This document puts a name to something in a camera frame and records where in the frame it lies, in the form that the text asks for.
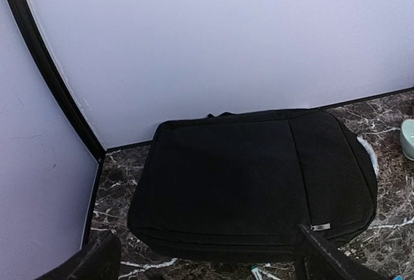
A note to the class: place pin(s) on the black student bag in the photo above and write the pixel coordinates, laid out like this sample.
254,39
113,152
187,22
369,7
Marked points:
238,187

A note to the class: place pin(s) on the pale green ceramic bowl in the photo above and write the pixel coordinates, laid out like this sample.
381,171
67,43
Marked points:
407,138

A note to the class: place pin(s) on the green white marker pen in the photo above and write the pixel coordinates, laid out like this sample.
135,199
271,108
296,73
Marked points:
260,274

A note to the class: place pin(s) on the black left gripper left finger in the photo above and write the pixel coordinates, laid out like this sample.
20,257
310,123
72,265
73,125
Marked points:
98,259

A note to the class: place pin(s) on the left black corner post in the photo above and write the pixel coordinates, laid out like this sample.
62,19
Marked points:
43,60

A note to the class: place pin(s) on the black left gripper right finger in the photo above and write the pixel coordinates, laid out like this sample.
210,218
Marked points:
317,258

